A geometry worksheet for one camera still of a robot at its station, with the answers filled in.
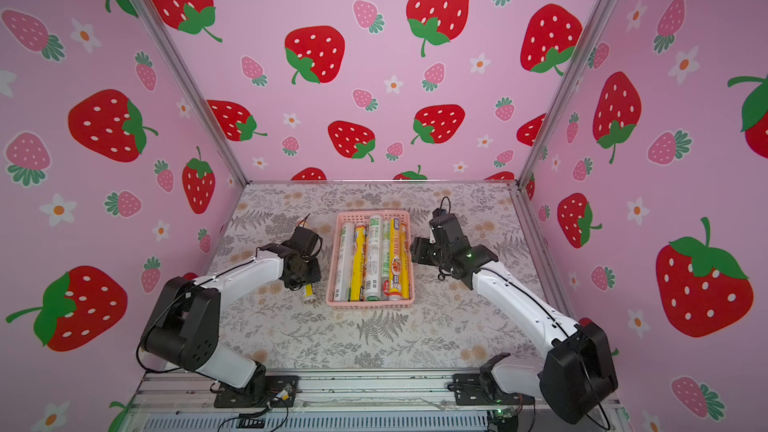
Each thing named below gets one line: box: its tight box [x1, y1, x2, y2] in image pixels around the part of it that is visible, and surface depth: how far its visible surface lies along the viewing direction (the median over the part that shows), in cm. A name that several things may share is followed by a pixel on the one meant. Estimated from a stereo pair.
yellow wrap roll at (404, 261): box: [400, 223, 410, 299], surface depth 94 cm
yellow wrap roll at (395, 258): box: [389, 217, 403, 301], surface depth 92 cm
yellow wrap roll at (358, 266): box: [349, 224, 367, 302], surface depth 95 cm
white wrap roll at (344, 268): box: [333, 221, 355, 302], surface depth 95 cm
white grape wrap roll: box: [364, 214, 382, 301], surface depth 90 cm
